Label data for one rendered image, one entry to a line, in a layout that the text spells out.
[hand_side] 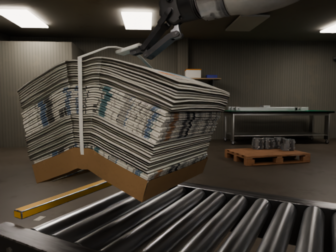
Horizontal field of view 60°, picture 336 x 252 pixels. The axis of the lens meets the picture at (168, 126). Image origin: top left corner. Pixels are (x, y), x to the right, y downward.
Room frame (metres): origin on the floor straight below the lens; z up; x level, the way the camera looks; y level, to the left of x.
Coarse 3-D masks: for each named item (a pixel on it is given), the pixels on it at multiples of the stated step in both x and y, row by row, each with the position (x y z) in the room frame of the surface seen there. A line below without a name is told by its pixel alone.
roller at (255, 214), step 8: (256, 200) 0.80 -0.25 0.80; (264, 200) 0.79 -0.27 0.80; (256, 208) 0.72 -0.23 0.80; (264, 208) 0.74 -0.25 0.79; (248, 216) 0.67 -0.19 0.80; (256, 216) 0.68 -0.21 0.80; (264, 216) 0.71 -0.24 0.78; (240, 224) 0.63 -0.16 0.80; (248, 224) 0.63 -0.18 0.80; (256, 224) 0.65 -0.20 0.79; (232, 232) 0.59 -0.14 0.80; (240, 232) 0.59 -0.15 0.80; (248, 232) 0.60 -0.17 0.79; (256, 232) 0.63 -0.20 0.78; (232, 240) 0.55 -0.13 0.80; (240, 240) 0.56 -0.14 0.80; (248, 240) 0.57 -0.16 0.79; (224, 248) 0.52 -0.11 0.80; (232, 248) 0.52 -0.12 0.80; (240, 248) 0.53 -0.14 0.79; (248, 248) 0.56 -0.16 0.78
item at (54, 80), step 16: (64, 64) 0.61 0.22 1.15; (32, 80) 0.66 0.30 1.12; (48, 80) 0.64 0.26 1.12; (64, 80) 0.61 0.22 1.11; (32, 96) 0.66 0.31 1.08; (48, 96) 0.64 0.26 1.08; (64, 96) 0.61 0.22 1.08; (32, 112) 0.66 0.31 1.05; (48, 112) 0.63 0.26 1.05; (64, 112) 0.61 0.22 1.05; (32, 128) 0.66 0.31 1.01; (48, 128) 0.62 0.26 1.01; (64, 128) 0.60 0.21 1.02; (32, 144) 0.65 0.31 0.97; (48, 144) 0.62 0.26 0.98; (64, 144) 0.60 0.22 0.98; (64, 176) 0.63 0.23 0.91
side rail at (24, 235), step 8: (0, 224) 0.63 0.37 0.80; (8, 224) 0.63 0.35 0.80; (0, 232) 0.58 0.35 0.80; (8, 232) 0.58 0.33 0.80; (16, 232) 0.58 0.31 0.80; (24, 232) 0.58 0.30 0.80; (32, 232) 0.58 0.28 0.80; (40, 232) 0.59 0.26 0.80; (0, 240) 0.57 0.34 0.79; (8, 240) 0.56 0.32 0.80; (16, 240) 0.55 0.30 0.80; (24, 240) 0.55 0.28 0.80; (32, 240) 0.55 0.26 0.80; (40, 240) 0.55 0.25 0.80; (48, 240) 0.55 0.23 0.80; (56, 240) 0.55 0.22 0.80; (64, 240) 0.55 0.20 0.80; (0, 248) 0.57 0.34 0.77; (8, 248) 0.55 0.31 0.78; (16, 248) 0.55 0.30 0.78; (24, 248) 0.54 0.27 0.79; (32, 248) 0.52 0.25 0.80; (40, 248) 0.52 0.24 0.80; (48, 248) 0.52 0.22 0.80; (56, 248) 0.52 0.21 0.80; (64, 248) 0.52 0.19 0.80; (72, 248) 0.52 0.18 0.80; (80, 248) 0.52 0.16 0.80; (88, 248) 0.52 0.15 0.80
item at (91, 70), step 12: (72, 60) 0.60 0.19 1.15; (84, 60) 0.59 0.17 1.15; (96, 60) 0.57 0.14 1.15; (72, 72) 0.60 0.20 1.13; (84, 72) 0.59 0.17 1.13; (96, 72) 0.57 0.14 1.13; (72, 84) 0.60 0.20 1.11; (84, 84) 0.59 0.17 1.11; (96, 84) 0.57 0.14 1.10; (72, 96) 0.60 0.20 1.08; (84, 96) 0.58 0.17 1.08; (72, 108) 0.59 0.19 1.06; (84, 108) 0.58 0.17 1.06; (72, 120) 0.59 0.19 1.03; (84, 120) 0.58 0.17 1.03; (72, 132) 0.59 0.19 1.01; (84, 132) 0.57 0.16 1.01; (84, 144) 0.58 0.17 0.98
